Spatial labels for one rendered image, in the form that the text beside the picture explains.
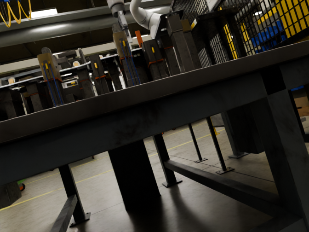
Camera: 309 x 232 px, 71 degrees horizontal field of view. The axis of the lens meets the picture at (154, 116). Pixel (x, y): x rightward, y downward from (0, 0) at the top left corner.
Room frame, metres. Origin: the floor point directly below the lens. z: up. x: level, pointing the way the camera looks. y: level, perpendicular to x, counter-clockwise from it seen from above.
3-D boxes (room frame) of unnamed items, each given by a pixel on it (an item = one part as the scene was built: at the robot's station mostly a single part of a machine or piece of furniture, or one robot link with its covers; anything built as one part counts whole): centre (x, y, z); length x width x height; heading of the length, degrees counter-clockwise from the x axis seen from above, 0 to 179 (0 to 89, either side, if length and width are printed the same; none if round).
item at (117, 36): (1.00, 0.04, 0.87); 0.12 x 0.07 x 0.35; 8
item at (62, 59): (1.38, 0.41, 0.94); 0.18 x 0.13 x 0.49; 98
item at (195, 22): (1.49, -0.38, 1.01); 0.90 x 0.22 x 0.03; 8
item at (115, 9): (1.18, 0.01, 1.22); 0.08 x 0.07 x 0.09; 8
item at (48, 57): (0.99, 0.40, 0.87); 0.12 x 0.07 x 0.35; 8
